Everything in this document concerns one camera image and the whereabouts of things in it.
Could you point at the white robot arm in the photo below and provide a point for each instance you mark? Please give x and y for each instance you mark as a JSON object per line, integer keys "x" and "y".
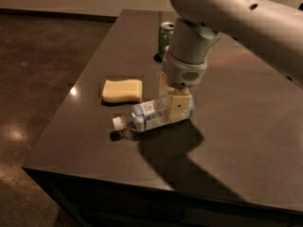
{"x": 271, "y": 31}

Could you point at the yellow sponge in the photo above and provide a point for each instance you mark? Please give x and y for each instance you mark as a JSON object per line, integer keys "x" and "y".
{"x": 122, "y": 91}

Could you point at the green soda can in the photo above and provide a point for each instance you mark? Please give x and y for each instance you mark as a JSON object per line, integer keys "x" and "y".
{"x": 165, "y": 32}

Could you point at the dark counter cabinet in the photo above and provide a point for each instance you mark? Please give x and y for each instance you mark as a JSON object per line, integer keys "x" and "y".
{"x": 95, "y": 203}

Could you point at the clear plastic water bottle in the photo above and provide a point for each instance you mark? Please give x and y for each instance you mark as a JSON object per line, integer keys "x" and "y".
{"x": 145, "y": 116}

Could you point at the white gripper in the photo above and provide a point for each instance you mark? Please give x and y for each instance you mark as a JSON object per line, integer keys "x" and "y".
{"x": 180, "y": 74}

